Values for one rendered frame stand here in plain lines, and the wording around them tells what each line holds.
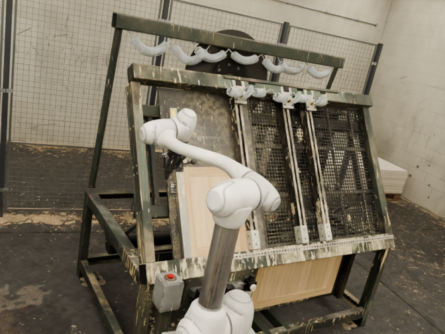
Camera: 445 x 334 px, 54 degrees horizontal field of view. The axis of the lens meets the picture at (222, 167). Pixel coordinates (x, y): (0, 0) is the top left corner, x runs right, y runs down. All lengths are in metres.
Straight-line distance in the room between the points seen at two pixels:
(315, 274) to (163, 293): 1.74
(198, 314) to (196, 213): 1.03
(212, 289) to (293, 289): 1.96
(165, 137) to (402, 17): 7.69
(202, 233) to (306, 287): 1.35
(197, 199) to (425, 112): 6.19
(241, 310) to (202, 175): 1.11
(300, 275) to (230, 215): 2.11
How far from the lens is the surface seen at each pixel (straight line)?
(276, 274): 3.48
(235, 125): 3.04
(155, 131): 1.98
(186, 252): 2.68
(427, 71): 8.56
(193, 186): 2.78
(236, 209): 1.61
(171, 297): 2.42
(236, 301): 1.99
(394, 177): 7.97
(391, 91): 9.04
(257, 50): 3.68
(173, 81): 2.84
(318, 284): 3.89
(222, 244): 1.71
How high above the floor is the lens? 2.22
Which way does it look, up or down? 17 degrees down
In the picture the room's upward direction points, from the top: 11 degrees clockwise
